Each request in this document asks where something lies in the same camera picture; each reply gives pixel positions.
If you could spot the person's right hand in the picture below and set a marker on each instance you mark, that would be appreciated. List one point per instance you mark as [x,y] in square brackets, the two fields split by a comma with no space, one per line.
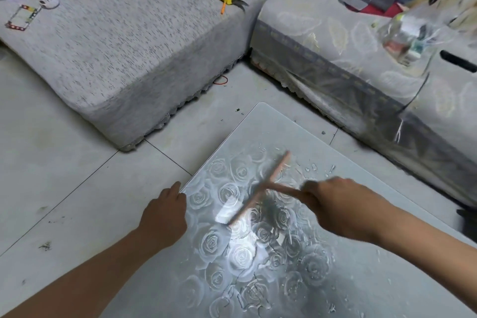
[344,209]

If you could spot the person's left hand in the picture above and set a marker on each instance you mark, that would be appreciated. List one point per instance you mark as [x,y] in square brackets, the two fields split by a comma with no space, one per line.
[164,213]

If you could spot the person's right fingers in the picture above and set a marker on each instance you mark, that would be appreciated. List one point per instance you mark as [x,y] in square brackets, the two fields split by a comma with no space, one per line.
[311,193]

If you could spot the person's left thumb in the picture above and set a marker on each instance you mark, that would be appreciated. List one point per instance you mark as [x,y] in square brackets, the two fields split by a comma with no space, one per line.
[172,188]

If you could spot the glass table with rose pattern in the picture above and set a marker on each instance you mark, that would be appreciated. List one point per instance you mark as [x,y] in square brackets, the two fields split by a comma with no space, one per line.
[298,239]

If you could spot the pink squeegee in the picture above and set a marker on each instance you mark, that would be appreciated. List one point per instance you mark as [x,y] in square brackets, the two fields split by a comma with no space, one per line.
[257,191]

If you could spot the person's right forearm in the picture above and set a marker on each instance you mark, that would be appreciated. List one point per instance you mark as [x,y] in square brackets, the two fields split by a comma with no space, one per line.
[428,250]

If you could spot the person's left forearm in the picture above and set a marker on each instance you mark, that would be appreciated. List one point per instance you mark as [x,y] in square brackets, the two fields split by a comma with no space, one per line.
[78,276]

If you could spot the red rubber band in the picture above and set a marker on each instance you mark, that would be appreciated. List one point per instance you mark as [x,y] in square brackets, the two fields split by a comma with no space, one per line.
[220,80]

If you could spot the grey leaf-patterned sofa seat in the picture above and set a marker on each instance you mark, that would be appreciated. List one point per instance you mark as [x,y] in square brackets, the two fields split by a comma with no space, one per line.
[372,79]

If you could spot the grey fabric sofa seat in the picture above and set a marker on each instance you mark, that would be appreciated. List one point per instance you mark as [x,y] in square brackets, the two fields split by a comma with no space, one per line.
[130,53]

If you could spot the clear plastic bag with items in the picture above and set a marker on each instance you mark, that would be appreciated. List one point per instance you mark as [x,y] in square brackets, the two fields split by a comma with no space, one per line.
[410,38]

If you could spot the black remote control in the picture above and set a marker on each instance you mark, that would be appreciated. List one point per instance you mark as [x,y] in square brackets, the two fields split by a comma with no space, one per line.
[458,61]

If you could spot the colourful rectangular frame toy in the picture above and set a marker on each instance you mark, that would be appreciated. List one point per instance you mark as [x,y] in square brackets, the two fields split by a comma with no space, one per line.
[22,17]

